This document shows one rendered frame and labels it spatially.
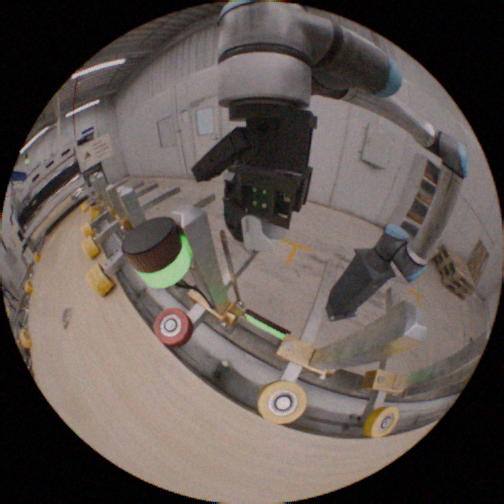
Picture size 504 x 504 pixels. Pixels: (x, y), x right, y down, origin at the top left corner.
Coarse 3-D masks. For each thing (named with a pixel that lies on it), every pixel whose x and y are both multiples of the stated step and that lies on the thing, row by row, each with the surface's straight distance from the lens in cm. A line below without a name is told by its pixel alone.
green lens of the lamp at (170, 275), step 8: (184, 248) 16; (184, 256) 16; (176, 264) 15; (184, 264) 16; (160, 272) 15; (168, 272) 15; (176, 272) 15; (184, 272) 16; (144, 280) 17; (152, 280) 16; (160, 280) 15; (168, 280) 15; (176, 280) 16
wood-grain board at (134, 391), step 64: (64, 256) 110; (128, 320) 40; (64, 384) 64; (128, 384) 38; (192, 384) 30; (128, 448) 46; (192, 448) 35; (256, 448) 32; (320, 448) 36; (384, 448) 49
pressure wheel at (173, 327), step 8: (168, 312) 34; (176, 312) 33; (184, 312) 33; (160, 320) 34; (168, 320) 34; (176, 320) 33; (184, 320) 32; (160, 328) 34; (168, 328) 33; (176, 328) 32; (184, 328) 31; (192, 328) 33; (160, 336) 33; (168, 336) 32; (176, 336) 31; (184, 336) 31; (168, 344) 32; (176, 344) 32; (184, 344) 34
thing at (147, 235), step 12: (144, 228) 16; (156, 228) 15; (168, 228) 14; (132, 240) 16; (144, 240) 14; (156, 240) 14; (132, 252) 14; (144, 252) 13; (192, 264) 19; (192, 288) 23
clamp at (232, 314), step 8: (192, 296) 38; (200, 296) 37; (200, 304) 36; (232, 304) 34; (208, 312) 38; (216, 312) 34; (224, 312) 34; (232, 312) 34; (240, 312) 35; (224, 320) 34; (232, 320) 34
